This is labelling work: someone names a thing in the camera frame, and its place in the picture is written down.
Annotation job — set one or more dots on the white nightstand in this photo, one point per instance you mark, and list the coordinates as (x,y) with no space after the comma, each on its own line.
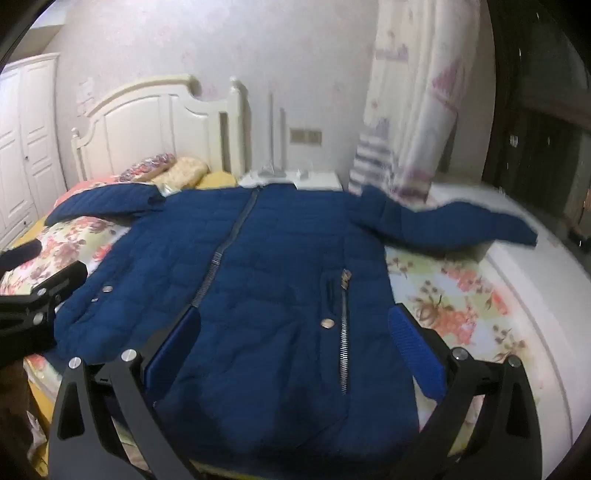
(314,180)

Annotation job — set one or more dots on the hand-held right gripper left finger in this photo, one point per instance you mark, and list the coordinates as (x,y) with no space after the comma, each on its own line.
(173,355)

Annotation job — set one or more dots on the white patterned curtain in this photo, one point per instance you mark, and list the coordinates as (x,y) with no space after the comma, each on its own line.
(415,101)

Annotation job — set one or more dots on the yellow cloth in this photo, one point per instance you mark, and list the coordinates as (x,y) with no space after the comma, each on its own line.
(219,180)

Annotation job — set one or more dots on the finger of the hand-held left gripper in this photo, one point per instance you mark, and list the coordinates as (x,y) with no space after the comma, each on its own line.
(21,258)
(60,281)

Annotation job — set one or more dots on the white wardrobe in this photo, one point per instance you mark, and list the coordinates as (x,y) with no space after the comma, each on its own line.
(27,138)

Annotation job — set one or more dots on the wall switch plate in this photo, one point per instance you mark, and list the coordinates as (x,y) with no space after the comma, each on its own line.
(305,136)

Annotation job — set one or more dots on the white bed headboard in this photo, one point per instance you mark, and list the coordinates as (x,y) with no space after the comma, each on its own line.
(152,120)

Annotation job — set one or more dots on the white mattress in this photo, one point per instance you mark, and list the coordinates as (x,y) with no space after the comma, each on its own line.
(549,323)

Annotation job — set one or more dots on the blue padded jacket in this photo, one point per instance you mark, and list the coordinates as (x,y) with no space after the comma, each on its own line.
(268,286)

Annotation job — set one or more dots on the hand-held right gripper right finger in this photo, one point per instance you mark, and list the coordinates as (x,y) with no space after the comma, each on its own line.
(415,350)

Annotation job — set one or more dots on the floral bed sheet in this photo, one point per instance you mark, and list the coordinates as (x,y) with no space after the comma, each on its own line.
(461,295)

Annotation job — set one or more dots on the beige patterned pillow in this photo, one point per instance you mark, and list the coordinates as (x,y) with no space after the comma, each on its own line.
(184,170)

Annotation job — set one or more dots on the tall white stand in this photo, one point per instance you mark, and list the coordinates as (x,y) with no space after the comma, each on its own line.
(277,138)

